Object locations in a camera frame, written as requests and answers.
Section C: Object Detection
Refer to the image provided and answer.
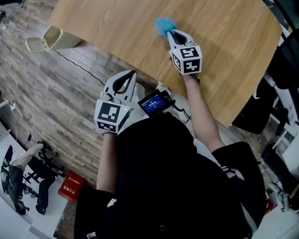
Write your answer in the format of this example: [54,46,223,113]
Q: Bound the person's black clothing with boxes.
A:
[73,113,267,239]

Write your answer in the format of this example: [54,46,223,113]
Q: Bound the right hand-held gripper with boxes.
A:
[166,29,203,76]

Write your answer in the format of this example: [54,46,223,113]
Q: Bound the black office chair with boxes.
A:
[232,78,290,135]
[266,30,299,91]

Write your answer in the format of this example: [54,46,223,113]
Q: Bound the blue fluffy trash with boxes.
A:
[154,17,177,40]

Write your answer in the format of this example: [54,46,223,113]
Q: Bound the black floor cable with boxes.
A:
[54,49,106,86]

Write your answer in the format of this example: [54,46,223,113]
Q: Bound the red cardboard box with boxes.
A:
[57,171,86,204]

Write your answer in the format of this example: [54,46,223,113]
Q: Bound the chest device with blue screen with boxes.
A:
[137,89,176,118]

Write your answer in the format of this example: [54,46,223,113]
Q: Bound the person's right forearm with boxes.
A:
[183,74,226,152]

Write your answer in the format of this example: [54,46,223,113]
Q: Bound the white floor cable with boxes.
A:
[2,21,34,38]

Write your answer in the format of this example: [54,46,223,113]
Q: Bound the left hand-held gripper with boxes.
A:
[94,70,138,135]

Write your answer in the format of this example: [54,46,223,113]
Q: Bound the person's left forearm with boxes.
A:
[96,132,118,195]

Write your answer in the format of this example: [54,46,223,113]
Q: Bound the cream plastic trash bin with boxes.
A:
[25,25,82,53]

